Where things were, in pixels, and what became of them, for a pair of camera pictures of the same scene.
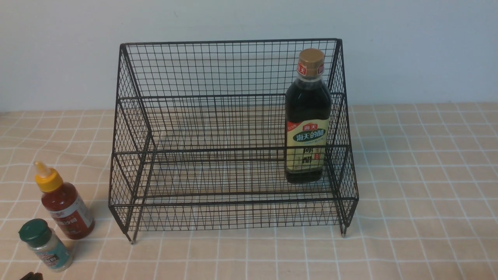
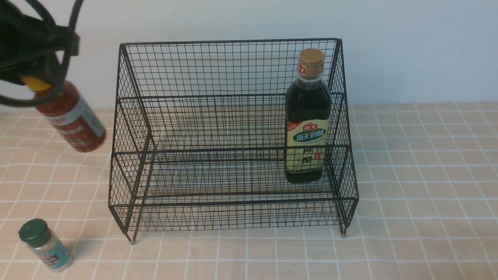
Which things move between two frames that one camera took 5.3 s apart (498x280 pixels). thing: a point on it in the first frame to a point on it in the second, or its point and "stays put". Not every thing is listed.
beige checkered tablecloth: x=410 y=192 stays put
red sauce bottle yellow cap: x=71 y=214 to x=69 y=115
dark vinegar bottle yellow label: x=308 y=121 stays put
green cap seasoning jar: x=46 y=244 stays put
